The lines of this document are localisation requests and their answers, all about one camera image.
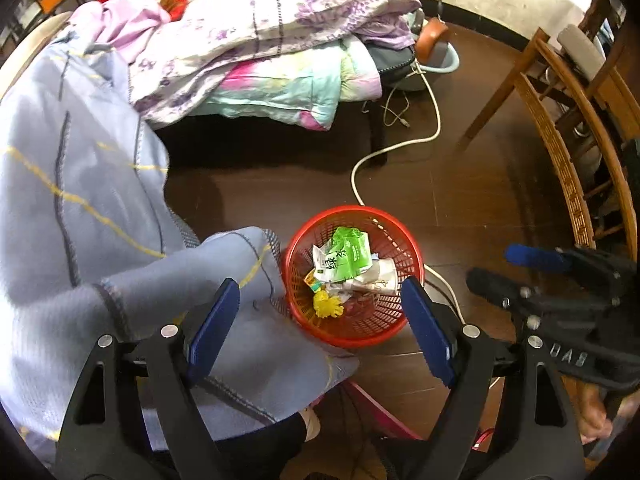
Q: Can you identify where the light blue basin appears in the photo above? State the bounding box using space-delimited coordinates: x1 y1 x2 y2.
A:
400 10 461 93

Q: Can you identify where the blue striped table cloth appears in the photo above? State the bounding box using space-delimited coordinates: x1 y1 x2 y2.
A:
0 12 361 466

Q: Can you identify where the pink plastic stand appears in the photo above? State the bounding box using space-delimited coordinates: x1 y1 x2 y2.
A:
345 380 426 441

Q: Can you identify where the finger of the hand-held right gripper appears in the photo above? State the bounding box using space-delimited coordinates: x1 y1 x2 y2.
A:
466 267 546 321
504 243 576 275

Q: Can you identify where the yellow scrap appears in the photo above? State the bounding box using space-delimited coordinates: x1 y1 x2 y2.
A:
312 292 346 320

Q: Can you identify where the green tea packet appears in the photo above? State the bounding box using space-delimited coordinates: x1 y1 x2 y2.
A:
312 226 373 283

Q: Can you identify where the person's black trouser leg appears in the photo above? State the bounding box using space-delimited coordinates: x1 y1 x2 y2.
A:
210 410 321 480

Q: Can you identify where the person's right hand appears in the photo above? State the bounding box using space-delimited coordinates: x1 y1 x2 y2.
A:
579 385 613 443

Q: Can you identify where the red mesh wastebasket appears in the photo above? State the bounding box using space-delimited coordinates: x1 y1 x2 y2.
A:
281 205 426 350

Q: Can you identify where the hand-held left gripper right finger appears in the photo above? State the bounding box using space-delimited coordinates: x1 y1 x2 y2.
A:
400 276 586 480

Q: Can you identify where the thick white cable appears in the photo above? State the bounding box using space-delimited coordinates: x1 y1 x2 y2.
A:
350 60 466 321

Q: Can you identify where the thin white cable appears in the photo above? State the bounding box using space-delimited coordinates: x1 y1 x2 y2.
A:
382 87 411 128

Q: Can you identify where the pink cloth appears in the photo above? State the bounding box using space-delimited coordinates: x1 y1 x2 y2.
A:
70 0 173 66

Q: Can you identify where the pastel patterned quilt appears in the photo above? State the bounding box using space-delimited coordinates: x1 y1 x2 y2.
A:
190 35 383 132

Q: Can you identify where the light wooden chair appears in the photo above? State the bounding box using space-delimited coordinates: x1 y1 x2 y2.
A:
462 27 640 261

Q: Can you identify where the brown round lid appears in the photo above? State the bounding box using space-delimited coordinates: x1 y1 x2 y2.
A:
416 19 453 61

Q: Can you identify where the purple floral quilt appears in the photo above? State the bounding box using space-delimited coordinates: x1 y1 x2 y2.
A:
127 0 426 128

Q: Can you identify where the grey chair pad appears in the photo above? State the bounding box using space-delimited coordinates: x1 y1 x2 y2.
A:
557 24 608 83

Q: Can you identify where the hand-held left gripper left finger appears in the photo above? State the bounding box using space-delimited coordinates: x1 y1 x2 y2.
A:
54 277 242 480

